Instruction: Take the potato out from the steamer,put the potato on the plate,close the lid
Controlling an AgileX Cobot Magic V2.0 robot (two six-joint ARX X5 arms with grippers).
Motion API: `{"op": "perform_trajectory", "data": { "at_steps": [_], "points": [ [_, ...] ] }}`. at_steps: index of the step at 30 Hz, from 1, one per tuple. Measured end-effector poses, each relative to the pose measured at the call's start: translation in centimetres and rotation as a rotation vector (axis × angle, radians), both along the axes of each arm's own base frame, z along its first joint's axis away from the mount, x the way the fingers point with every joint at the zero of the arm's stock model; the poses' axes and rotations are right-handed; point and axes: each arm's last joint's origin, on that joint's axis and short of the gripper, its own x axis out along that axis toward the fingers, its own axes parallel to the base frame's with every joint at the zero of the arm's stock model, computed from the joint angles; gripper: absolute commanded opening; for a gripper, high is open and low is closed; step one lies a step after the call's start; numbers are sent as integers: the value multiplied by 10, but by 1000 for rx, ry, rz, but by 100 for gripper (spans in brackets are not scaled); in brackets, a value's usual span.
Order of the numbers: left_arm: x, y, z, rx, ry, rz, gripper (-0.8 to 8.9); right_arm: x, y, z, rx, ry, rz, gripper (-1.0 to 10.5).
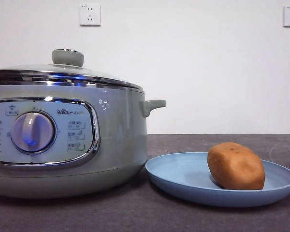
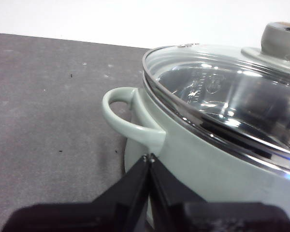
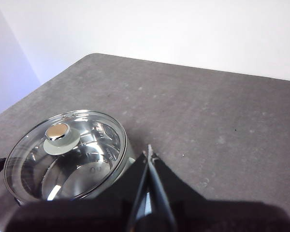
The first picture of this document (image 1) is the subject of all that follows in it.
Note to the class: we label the glass lid with grey knob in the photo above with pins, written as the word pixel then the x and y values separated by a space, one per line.
pixel 68 58

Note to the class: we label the brown potato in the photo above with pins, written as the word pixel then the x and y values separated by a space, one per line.
pixel 237 166

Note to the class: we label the blue round plate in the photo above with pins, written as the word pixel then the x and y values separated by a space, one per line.
pixel 180 174

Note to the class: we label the pale green electric steamer pot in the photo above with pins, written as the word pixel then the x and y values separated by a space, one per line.
pixel 117 135

